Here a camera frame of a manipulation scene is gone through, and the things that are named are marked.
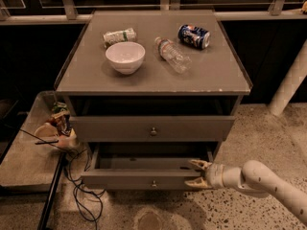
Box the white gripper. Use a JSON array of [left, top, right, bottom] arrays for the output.
[[185, 159, 242, 190]]

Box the grey drawer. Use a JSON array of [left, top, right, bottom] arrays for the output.
[[70, 116, 234, 142], [82, 142, 217, 191]]

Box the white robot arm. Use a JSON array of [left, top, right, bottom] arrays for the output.
[[185, 159, 307, 225]]

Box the grey drawer cabinet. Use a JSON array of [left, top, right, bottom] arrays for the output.
[[53, 10, 253, 190]]

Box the grey top drawer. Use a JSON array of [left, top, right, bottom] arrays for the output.
[[70, 116, 234, 142]]

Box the clear plastic water bottle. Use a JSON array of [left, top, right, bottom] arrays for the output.
[[154, 37, 191, 74]]

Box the white bowl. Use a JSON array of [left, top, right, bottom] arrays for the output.
[[106, 42, 146, 75]]

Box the white slanted pole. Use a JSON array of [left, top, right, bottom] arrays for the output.
[[268, 39, 307, 116]]

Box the blue soda can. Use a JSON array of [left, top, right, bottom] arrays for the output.
[[177, 25, 210, 50]]

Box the pile of small items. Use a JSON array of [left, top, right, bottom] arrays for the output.
[[35, 102, 79, 150]]

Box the green white soda can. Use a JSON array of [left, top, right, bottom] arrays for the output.
[[103, 28, 136, 48]]

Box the grey side table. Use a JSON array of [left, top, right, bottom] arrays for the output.
[[0, 90, 67, 194]]

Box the metal window railing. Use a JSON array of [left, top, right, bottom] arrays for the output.
[[0, 0, 307, 25]]

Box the black cable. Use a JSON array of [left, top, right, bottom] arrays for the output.
[[19, 127, 106, 230]]

